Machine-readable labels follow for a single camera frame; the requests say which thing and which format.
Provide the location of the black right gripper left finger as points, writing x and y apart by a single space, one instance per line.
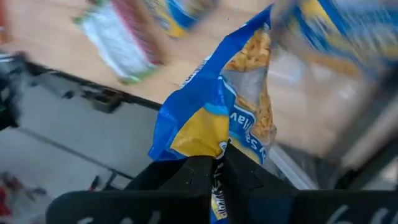
174 202

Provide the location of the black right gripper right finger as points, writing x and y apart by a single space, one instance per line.
280 205

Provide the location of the blue Maruchan noodle packet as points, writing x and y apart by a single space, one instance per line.
192 102
177 18
342 31

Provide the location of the red green Maruchan noodle packet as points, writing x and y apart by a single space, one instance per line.
118 43

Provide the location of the black metal stand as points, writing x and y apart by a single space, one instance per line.
7 93

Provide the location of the black table clamp bracket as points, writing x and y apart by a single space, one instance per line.
104 99

